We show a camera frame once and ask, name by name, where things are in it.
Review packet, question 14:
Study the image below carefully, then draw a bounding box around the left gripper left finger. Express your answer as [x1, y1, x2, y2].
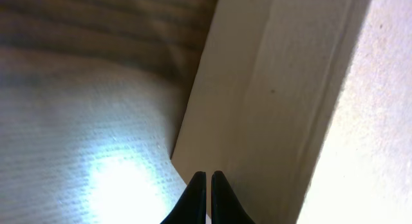
[161, 171, 207, 224]

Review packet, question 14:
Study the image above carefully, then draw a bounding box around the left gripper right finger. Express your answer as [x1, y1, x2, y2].
[211, 171, 255, 224]

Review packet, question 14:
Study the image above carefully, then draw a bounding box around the cardboard box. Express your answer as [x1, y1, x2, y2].
[172, 0, 411, 223]

